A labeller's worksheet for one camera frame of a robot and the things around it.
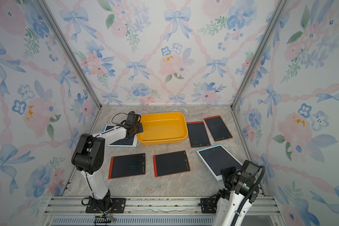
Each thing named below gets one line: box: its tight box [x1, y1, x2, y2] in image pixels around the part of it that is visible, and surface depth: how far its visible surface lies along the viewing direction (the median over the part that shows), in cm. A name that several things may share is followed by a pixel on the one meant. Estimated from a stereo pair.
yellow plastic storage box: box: [137, 112, 189, 146], surface depth 111 cm
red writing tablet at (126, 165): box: [108, 153, 146, 180], surface depth 91 cm
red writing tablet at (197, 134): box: [186, 121, 211, 148], surface depth 103 cm
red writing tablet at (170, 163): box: [153, 150, 191, 178], surface depth 90 cm
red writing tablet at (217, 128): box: [203, 115, 234, 142], surface depth 109 cm
